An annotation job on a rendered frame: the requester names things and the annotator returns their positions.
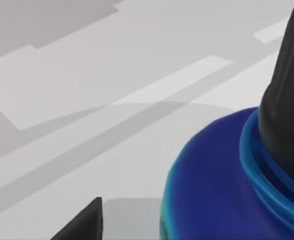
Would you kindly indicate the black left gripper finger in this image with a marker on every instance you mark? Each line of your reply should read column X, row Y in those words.
column 87, row 223

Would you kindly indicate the blue bottle with black cap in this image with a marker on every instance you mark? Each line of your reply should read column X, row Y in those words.
column 224, row 175

